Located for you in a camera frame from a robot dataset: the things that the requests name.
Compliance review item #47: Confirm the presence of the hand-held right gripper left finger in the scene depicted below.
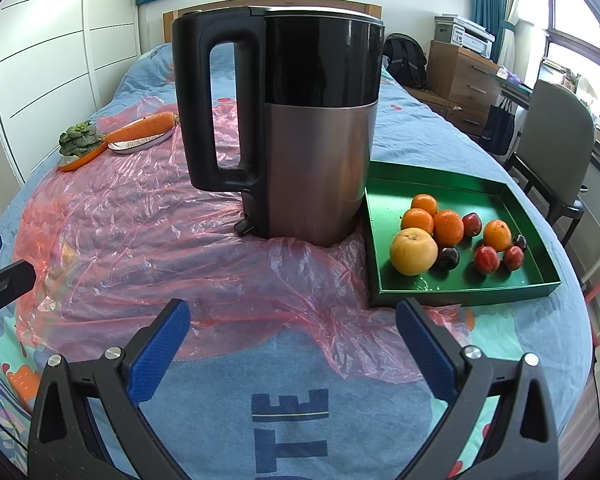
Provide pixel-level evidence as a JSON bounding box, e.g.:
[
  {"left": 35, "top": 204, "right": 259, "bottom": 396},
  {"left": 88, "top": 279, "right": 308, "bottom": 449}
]
[{"left": 27, "top": 298, "right": 191, "bottom": 480}]

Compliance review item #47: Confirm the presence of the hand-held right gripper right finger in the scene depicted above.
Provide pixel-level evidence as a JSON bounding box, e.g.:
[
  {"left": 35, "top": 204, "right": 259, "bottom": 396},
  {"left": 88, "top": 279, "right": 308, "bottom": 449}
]
[{"left": 396, "top": 297, "right": 561, "bottom": 480}]

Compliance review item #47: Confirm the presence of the yellow pear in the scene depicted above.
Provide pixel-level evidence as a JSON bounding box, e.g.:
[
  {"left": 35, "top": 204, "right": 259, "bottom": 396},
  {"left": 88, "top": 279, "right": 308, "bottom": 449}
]
[{"left": 389, "top": 227, "right": 439, "bottom": 277}]

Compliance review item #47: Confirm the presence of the orange mandarin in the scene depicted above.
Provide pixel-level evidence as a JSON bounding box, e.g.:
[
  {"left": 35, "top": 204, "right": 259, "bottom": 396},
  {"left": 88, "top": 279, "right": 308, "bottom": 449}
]
[
  {"left": 483, "top": 219, "right": 513, "bottom": 253},
  {"left": 400, "top": 208, "right": 435, "bottom": 236},
  {"left": 411, "top": 193, "right": 439, "bottom": 217},
  {"left": 433, "top": 209, "right": 465, "bottom": 245}
]

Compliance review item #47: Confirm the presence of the green tray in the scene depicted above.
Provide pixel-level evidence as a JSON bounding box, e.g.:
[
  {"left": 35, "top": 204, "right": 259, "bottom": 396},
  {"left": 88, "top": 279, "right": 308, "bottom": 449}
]
[{"left": 364, "top": 160, "right": 562, "bottom": 309}]

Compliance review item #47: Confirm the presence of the pink plastic sheet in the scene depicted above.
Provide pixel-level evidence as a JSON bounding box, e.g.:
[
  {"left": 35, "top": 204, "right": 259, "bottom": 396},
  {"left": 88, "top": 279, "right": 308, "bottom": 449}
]
[{"left": 12, "top": 97, "right": 476, "bottom": 383}]

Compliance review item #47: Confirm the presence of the orange plate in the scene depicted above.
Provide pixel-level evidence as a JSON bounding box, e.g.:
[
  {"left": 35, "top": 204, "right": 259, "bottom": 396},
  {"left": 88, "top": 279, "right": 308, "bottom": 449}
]
[{"left": 60, "top": 142, "right": 107, "bottom": 172}]

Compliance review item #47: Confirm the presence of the green bok choy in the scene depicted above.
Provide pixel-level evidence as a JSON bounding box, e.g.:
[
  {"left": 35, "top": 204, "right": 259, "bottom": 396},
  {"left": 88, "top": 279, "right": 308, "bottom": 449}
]
[{"left": 59, "top": 121, "right": 107, "bottom": 157}]

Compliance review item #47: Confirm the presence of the silver patterned plate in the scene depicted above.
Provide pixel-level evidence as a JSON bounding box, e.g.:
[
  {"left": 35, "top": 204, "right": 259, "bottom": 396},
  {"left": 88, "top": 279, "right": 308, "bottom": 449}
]
[{"left": 107, "top": 127, "right": 178, "bottom": 155}]

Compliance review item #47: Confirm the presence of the orange carrot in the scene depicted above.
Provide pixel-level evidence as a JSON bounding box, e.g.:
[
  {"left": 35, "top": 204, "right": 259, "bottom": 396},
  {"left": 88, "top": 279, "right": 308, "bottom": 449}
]
[{"left": 104, "top": 112, "right": 180, "bottom": 145}]

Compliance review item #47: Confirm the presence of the white wardrobe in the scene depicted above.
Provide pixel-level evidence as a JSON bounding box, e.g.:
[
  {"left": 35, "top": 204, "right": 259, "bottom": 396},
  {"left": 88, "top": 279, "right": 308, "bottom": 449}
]
[{"left": 0, "top": 0, "right": 141, "bottom": 186}]

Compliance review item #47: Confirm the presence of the steel and black electric kettle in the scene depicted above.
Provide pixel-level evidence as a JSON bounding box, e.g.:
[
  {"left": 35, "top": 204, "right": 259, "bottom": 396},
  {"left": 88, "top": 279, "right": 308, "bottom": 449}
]
[{"left": 171, "top": 6, "right": 385, "bottom": 247}]

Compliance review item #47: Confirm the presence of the dark hanging bag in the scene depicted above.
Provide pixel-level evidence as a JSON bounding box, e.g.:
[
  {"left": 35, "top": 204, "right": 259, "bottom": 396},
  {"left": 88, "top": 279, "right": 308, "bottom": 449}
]
[{"left": 480, "top": 97, "right": 518, "bottom": 156}]

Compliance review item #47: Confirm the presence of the grey chair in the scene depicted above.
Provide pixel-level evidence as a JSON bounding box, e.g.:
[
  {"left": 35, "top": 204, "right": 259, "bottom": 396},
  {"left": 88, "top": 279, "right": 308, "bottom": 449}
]
[{"left": 505, "top": 80, "right": 597, "bottom": 246}]

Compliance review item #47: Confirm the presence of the wooden drawer cabinet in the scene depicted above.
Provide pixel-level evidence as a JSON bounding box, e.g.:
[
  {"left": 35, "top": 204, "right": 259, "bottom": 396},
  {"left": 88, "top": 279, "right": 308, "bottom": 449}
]
[{"left": 427, "top": 41, "right": 503, "bottom": 113}]

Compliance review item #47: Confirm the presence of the black backpack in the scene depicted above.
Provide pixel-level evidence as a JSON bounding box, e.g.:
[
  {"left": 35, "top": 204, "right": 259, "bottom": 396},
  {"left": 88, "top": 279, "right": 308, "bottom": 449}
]
[{"left": 382, "top": 33, "right": 428, "bottom": 90}]

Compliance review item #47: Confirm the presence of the white printer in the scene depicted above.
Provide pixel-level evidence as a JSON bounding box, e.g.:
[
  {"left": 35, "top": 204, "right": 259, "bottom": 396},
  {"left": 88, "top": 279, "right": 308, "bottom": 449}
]
[{"left": 434, "top": 16, "right": 496, "bottom": 60}]

